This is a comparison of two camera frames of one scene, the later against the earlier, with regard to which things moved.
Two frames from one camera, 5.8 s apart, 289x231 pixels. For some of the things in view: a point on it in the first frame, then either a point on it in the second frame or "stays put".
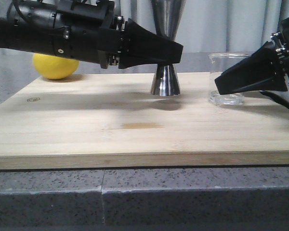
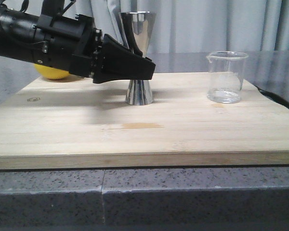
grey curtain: [216, 25] stays put
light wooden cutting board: [112, 120] stays put
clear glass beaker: [219, 62] stays put
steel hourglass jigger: [167, 16] to [139, 91]
